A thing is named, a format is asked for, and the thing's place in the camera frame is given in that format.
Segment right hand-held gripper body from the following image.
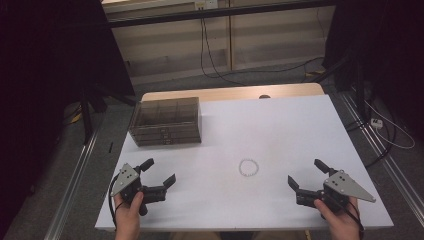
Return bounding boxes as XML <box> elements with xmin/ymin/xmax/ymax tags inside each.
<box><xmin>295</xmin><ymin>169</ymin><xmax>377</xmax><ymax>215</ymax></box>

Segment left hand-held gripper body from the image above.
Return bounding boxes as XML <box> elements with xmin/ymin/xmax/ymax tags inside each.
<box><xmin>110</xmin><ymin>162</ymin><xmax>167</xmax><ymax>217</ymax></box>

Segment smoky clear drawer box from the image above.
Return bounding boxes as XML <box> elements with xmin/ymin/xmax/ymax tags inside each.
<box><xmin>128</xmin><ymin>96</ymin><xmax>203</xmax><ymax>148</ymax></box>

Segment person's left hand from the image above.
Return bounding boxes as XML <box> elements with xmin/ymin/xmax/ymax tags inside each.
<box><xmin>113</xmin><ymin>192</ymin><xmax>145</xmax><ymax>240</ymax></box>

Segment person's right hand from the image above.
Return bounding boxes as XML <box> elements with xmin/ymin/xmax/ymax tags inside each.
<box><xmin>313</xmin><ymin>196</ymin><xmax>363</xmax><ymax>240</ymax></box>

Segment white table sheet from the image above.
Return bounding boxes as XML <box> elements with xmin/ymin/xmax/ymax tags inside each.
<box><xmin>94</xmin><ymin>94</ymin><xmax>395</xmax><ymax>233</ymax></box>

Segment black metal stand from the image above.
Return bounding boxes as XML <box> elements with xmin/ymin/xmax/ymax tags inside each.
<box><xmin>79</xmin><ymin>83</ymin><xmax>138</xmax><ymax>146</ymax></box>
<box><xmin>301</xmin><ymin>53</ymin><xmax>368</xmax><ymax>124</ymax></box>

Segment wooden table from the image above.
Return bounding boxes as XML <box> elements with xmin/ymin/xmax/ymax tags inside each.
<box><xmin>141</xmin><ymin>82</ymin><xmax>326</xmax><ymax>103</ymax></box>

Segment narrow black curtain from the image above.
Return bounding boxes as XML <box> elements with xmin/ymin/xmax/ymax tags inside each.
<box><xmin>321</xmin><ymin>0</ymin><xmax>424</xmax><ymax>134</ymax></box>

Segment wide black curtain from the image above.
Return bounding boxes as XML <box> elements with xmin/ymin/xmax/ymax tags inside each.
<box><xmin>0</xmin><ymin>0</ymin><xmax>136</xmax><ymax>231</ymax></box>

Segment black horizontal bar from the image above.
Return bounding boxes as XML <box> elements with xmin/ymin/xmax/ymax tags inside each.
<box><xmin>106</xmin><ymin>0</ymin><xmax>336</xmax><ymax>29</ymax></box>

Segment left hand-held gripper cable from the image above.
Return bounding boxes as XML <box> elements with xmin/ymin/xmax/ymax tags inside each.
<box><xmin>108</xmin><ymin>174</ymin><xmax>124</xmax><ymax>231</ymax></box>

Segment hand-held gripper cable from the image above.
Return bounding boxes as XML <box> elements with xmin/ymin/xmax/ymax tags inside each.
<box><xmin>333</xmin><ymin>196</ymin><xmax>365</xmax><ymax>234</ymax></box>
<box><xmin>108</xmin><ymin>174</ymin><xmax>124</xmax><ymax>231</ymax></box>

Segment right hand-held gripper cable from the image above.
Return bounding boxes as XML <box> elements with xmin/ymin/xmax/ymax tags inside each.
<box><xmin>333</xmin><ymin>196</ymin><xmax>365</xmax><ymax>234</ymax></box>

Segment aluminium floor rail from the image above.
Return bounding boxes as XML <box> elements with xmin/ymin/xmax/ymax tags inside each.
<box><xmin>43</xmin><ymin>129</ymin><xmax>99</xmax><ymax>240</ymax></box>
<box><xmin>338</xmin><ymin>91</ymin><xmax>424</xmax><ymax>228</ymax></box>

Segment black looped floor cable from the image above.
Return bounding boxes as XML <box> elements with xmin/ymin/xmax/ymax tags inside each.
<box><xmin>344</xmin><ymin>109</ymin><xmax>398</xmax><ymax>168</ymax></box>

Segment white cable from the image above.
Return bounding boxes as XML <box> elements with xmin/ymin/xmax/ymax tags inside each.
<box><xmin>364</xmin><ymin>99</ymin><xmax>416</xmax><ymax>150</ymax></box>

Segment black hanging cable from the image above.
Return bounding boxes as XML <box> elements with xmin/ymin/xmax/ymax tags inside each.
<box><xmin>199</xmin><ymin>18</ymin><xmax>249</xmax><ymax>87</ymax></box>

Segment white wall socket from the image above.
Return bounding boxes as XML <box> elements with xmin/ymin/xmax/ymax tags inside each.
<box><xmin>194</xmin><ymin>0</ymin><xmax>219</xmax><ymax>10</ymax></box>

